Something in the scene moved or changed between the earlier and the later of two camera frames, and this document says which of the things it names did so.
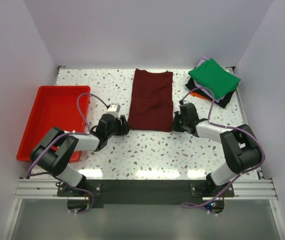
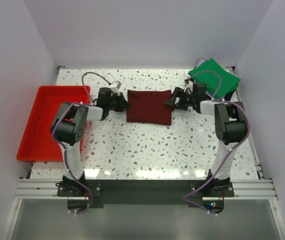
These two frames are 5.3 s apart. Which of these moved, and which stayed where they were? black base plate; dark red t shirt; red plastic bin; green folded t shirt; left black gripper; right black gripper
Moved: left black gripper; dark red t shirt; right black gripper
Stayed: black base plate; green folded t shirt; red plastic bin
